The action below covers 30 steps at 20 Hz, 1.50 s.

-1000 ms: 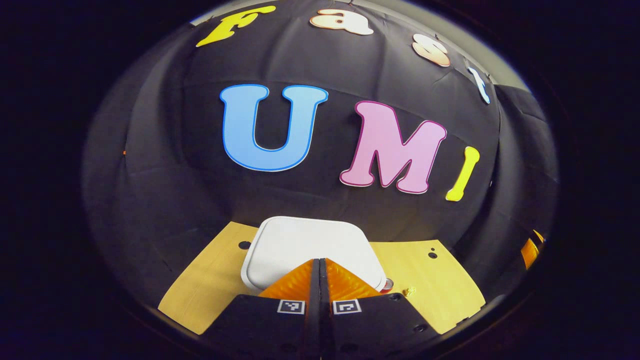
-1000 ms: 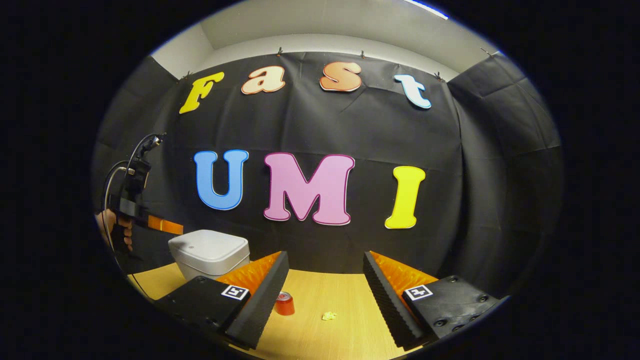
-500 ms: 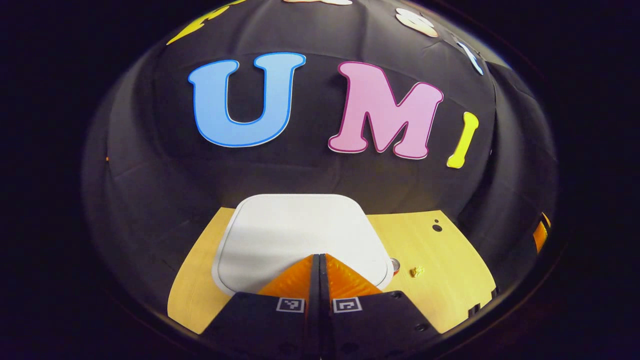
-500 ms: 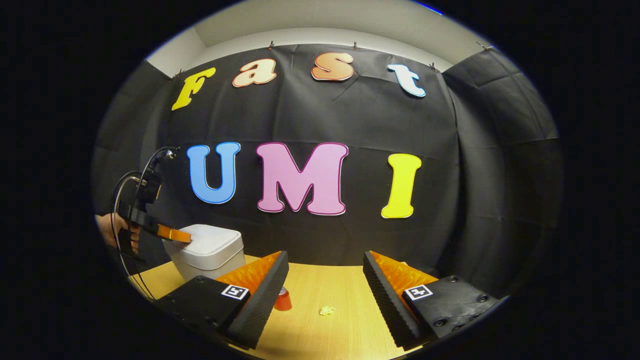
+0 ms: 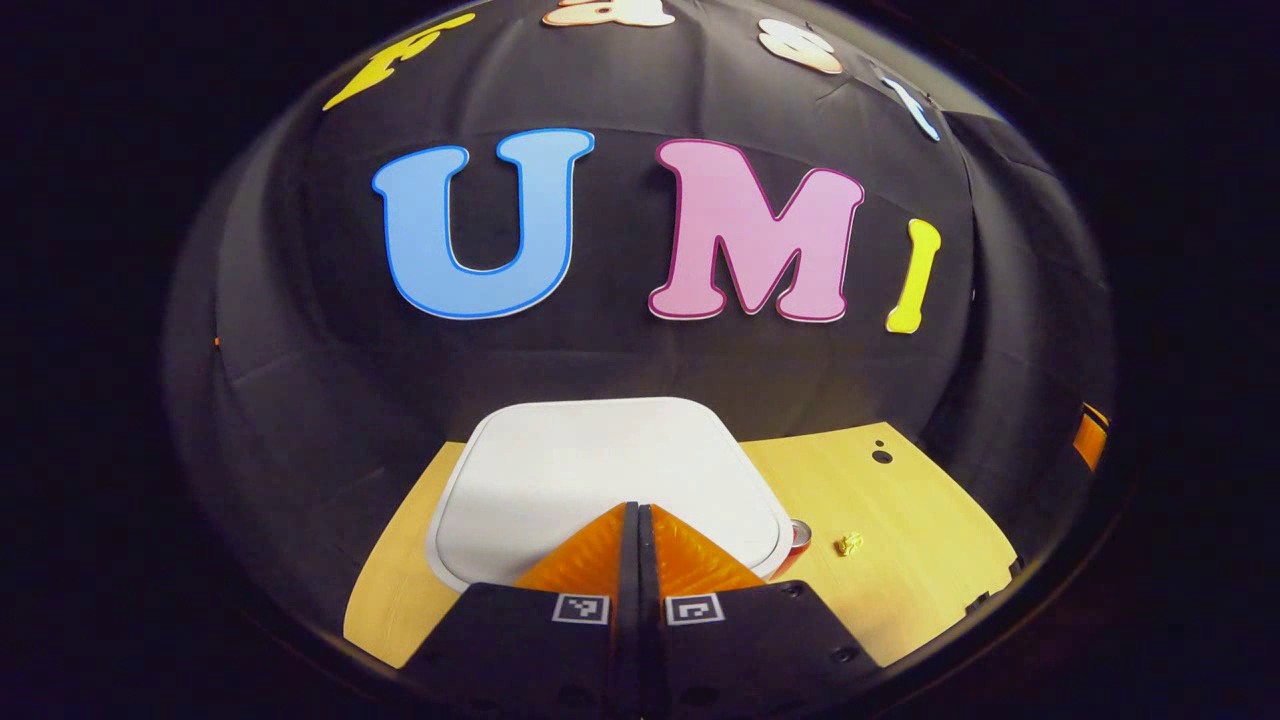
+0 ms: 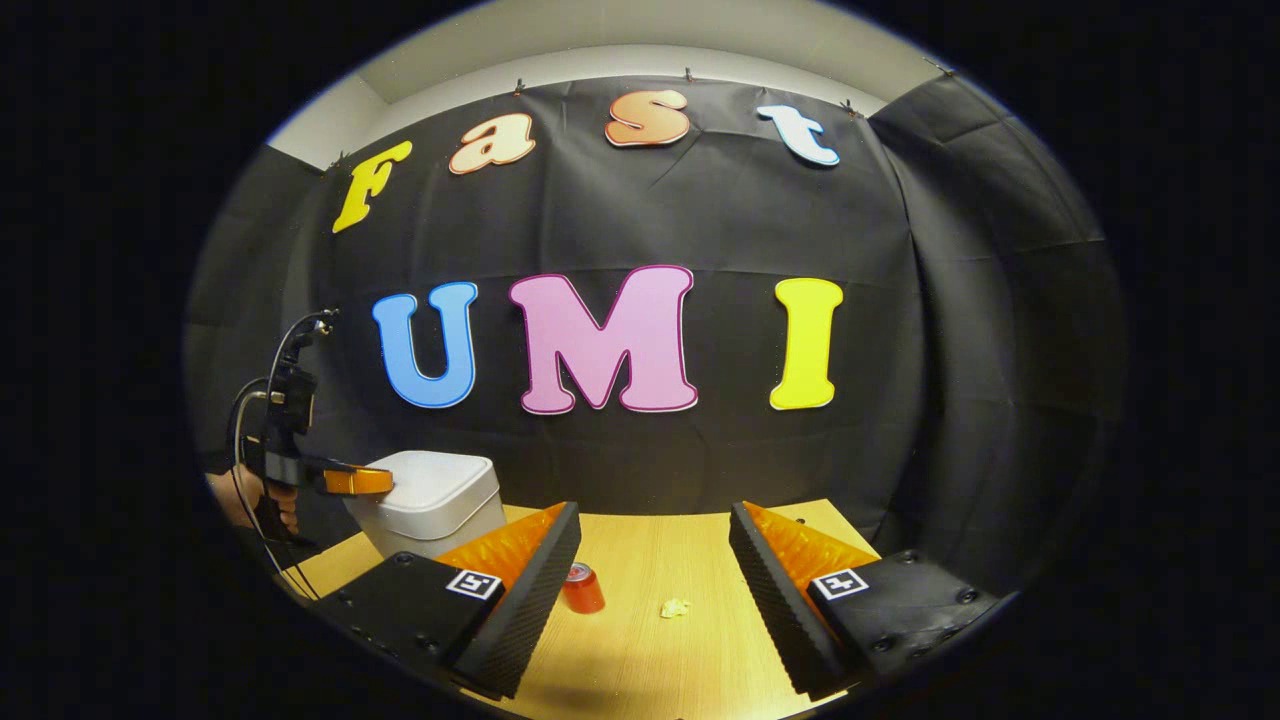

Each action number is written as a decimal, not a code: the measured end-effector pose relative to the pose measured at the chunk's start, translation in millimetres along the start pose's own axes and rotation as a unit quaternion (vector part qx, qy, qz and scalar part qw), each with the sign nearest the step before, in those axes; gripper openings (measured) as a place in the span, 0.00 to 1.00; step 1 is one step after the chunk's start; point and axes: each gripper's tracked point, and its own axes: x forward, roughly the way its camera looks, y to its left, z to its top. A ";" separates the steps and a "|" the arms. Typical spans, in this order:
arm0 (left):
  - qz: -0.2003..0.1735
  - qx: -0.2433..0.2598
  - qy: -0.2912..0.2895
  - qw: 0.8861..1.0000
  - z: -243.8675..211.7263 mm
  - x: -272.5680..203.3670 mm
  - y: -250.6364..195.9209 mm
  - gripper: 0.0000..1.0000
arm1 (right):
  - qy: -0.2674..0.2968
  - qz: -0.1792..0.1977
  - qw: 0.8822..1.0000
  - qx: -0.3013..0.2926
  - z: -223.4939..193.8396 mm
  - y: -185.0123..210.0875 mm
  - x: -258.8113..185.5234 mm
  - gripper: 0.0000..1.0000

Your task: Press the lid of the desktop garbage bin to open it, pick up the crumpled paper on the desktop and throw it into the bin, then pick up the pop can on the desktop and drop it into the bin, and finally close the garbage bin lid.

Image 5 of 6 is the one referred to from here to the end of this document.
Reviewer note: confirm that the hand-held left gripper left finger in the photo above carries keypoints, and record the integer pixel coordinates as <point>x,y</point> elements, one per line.
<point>520,650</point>

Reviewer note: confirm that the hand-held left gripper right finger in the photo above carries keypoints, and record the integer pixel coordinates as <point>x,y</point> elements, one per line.
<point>760,650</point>

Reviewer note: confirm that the red pop can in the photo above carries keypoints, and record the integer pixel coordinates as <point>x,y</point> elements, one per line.
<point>800,540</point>

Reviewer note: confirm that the white desktop garbage bin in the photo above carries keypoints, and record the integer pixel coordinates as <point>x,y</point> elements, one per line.
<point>600,470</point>

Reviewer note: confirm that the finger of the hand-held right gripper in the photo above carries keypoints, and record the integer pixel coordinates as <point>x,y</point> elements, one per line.
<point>1090,438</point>

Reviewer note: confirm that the black backdrop cloth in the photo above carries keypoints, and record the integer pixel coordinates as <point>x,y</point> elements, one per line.
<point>640,360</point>

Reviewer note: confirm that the yellow paper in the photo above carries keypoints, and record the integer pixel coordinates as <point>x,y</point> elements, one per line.
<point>850,544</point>

